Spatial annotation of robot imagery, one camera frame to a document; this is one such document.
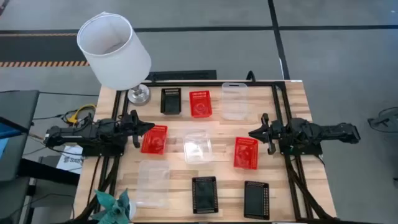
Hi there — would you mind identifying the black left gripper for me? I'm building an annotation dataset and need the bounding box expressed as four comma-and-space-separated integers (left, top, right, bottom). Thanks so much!
119, 110, 155, 149

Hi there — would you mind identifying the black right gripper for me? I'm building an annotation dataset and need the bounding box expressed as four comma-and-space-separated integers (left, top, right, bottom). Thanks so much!
248, 113, 282, 156

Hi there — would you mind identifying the red plastic slotted basket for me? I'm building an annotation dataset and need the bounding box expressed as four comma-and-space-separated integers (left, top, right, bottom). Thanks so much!
140, 124, 169, 156
188, 90, 213, 119
233, 136, 259, 170

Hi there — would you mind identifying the silver metal lamp base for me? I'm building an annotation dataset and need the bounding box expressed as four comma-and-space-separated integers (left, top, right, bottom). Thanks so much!
127, 83, 150, 105

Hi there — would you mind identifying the black plastic slotted basket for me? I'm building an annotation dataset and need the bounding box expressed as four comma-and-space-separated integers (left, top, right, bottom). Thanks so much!
243, 180, 270, 221
160, 88, 182, 115
191, 176, 219, 215

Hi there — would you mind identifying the clear plastic basket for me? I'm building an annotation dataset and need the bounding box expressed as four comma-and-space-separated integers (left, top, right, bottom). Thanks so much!
221, 82, 249, 121
183, 130, 213, 165
136, 159, 171, 208

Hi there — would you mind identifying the black floor strip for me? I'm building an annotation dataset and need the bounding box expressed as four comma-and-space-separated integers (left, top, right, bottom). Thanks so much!
146, 70, 218, 82

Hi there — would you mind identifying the white fabric lamp shade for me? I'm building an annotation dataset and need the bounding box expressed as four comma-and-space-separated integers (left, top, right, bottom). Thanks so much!
76, 11, 152, 91

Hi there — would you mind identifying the white printed paper sheet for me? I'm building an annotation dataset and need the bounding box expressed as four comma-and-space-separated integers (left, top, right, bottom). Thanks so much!
55, 145, 84, 175

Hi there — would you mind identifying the white plant pot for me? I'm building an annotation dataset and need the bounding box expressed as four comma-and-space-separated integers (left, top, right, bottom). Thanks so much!
128, 200, 137, 220

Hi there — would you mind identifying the teal artificial plant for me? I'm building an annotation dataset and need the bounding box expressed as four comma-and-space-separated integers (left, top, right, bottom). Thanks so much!
90, 189, 131, 224

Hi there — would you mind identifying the grey side desk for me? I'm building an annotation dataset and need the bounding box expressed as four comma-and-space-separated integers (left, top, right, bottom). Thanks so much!
0, 90, 40, 183

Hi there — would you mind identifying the yellow cable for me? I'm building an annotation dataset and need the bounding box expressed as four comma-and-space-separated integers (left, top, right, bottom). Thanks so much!
67, 104, 97, 125

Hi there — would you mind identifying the black aluminium table frame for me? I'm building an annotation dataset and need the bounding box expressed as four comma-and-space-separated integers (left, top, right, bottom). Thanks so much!
74, 80, 340, 224

